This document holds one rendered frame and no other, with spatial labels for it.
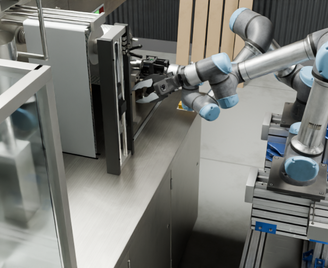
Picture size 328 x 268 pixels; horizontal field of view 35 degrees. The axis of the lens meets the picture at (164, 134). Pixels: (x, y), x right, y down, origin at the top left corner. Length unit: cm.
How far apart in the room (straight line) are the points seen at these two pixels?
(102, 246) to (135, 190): 30
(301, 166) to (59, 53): 94
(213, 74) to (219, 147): 200
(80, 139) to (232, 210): 142
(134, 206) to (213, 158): 187
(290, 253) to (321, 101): 111
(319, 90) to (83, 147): 91
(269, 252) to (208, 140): 137
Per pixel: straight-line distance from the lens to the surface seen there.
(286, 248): 272
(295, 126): 203
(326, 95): 178
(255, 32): 217
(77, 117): 201
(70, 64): 191
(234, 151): 373
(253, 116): 417
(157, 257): 225
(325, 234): 210
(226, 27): 458
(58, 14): 193
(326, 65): 171
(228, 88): 182
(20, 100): 108
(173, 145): 213
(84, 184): 195
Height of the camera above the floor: 208
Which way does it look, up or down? 32 degrees down
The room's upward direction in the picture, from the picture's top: straight up
